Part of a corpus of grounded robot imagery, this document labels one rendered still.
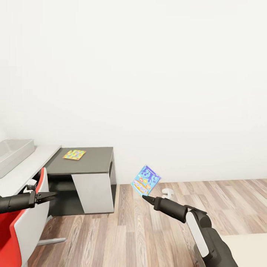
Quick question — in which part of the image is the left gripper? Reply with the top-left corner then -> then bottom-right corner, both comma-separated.
8,190 -> 58,212

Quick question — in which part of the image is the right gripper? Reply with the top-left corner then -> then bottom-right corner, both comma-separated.
142,195 -> 177,218

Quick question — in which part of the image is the jigsaw puzzle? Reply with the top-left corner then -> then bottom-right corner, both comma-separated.
63,150 -> 86,160

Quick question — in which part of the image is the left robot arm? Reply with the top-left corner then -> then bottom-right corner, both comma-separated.
0,179 -> 58,214

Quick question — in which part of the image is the board game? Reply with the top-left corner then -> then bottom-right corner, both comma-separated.
131,164 -> 161,196

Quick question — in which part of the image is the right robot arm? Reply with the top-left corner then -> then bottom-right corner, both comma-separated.
142,188 -> 239,267

